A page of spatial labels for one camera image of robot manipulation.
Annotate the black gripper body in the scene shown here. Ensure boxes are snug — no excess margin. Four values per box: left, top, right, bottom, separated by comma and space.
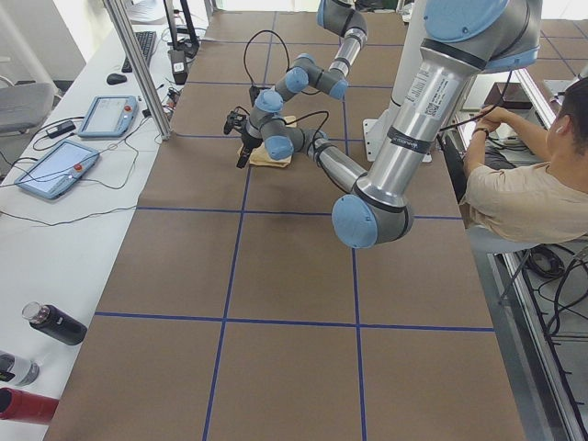
223, 106, 260, 150
248, 85, 269, 106

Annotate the cream long-sleeve printed shirt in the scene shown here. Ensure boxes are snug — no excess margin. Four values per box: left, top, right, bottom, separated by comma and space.
237, 143, 292, 168

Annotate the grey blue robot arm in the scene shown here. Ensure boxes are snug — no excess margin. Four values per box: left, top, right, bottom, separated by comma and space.
224, 1, 542, 248
249, 1, 368, 111

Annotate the dark brown box with label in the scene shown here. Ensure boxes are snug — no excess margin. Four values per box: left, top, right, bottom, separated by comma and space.
168, 49, 188, 85

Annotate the black computer keyboard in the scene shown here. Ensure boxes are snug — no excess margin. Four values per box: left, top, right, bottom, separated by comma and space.
121, 30, 156, 74

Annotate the upper blue teach pendant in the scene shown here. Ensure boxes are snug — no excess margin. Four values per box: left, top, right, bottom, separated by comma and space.
77, 96, 138, 139

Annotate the blue teach pendant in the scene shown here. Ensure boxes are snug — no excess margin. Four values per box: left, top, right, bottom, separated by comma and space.
77, 96, 138, 139
14, 140, 100, 200

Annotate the black computer mouse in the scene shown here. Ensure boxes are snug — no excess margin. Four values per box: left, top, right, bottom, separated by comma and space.
106, 73, 128, 85

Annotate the black power adapter brick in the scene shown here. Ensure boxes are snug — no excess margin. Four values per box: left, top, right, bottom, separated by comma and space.
46, 119, 76, 139

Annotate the lower blue teach pendant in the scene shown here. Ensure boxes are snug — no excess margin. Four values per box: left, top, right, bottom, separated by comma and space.
14, 140, 100, 200

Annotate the grey office chair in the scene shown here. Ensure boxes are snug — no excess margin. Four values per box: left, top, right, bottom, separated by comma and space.
1, 76, 56, 134

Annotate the black water bottle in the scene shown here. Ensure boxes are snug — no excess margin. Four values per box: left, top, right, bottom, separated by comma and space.
21, 301, 87, 345

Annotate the seated person in tan shirt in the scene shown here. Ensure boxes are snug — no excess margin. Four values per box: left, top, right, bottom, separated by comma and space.
459, 79, 587, 243

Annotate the clear water bottle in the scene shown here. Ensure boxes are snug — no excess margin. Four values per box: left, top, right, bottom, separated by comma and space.
1, 351, 40, 387

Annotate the red bottle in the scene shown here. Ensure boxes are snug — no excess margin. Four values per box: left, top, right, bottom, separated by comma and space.
1, 388, 60, 425

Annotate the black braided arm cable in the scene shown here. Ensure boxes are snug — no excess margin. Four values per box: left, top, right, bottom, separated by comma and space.
242, 28, 291, 88
288, 109, 332, 153

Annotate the aluminium frame post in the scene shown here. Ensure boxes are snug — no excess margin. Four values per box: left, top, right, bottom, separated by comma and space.
103, 0, 171, 141

